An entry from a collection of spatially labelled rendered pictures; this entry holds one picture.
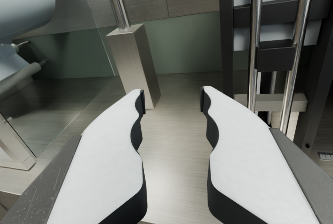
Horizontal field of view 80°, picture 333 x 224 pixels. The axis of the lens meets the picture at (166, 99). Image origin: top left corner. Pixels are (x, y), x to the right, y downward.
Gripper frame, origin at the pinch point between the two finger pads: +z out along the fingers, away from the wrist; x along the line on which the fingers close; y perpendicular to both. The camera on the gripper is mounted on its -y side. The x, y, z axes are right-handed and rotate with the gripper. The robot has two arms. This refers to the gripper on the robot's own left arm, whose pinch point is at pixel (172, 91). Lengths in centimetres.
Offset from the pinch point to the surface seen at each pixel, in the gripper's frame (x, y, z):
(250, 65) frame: 13.3, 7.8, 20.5
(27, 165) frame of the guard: -41, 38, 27
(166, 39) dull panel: -1, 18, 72
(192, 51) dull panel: 9, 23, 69
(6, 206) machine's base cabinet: -59, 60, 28
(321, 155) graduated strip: 32.0, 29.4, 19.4
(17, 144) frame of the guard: -42, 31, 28
